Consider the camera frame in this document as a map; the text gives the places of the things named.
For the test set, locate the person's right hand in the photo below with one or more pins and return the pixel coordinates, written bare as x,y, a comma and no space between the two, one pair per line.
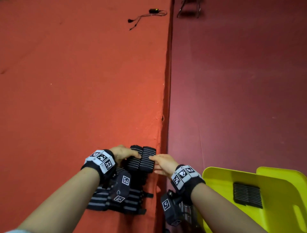
165,164

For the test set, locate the person's left hand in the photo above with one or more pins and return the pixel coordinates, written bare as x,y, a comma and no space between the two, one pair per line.
123,153

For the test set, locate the yellow plastic bin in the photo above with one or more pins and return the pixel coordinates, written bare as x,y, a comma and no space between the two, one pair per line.
225,211

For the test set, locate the person's left forearm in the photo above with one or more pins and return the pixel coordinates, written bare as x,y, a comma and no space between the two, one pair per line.
60,204

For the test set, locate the person's right forearm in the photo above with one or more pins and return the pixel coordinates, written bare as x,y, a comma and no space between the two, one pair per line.
225,209

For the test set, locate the black wristband with marker tags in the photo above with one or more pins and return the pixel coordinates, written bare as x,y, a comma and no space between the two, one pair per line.
186,178
99,161

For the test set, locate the grey metal stand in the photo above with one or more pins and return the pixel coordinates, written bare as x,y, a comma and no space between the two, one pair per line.
191,216

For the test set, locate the light blue sleeve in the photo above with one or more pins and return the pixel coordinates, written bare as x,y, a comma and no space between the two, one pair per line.
14,231

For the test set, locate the metal folding chair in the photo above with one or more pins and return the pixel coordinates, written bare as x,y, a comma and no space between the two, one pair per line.
181,8

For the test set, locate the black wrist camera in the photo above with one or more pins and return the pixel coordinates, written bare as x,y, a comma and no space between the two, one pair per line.
170,207
122,185

